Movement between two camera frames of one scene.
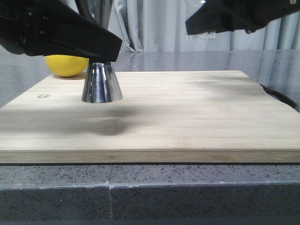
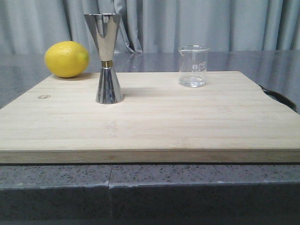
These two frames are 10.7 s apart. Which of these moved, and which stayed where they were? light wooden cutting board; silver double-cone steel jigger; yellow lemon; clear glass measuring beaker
Moved: clear glass measuring beaker; silver double-cone steel jigger
Stayed: yellow lemon; light wooden cutting board
